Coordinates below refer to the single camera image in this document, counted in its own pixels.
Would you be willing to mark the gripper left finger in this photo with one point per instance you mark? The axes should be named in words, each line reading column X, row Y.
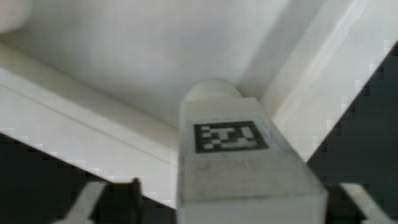
column 110, row 204

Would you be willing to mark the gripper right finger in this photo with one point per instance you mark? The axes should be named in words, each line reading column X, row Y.
column 353, row 208

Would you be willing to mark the white table leg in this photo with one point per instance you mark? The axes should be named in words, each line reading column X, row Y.
column 246, row 183

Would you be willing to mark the white square tabletop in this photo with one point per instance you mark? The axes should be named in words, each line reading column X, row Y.
column 104, row 57

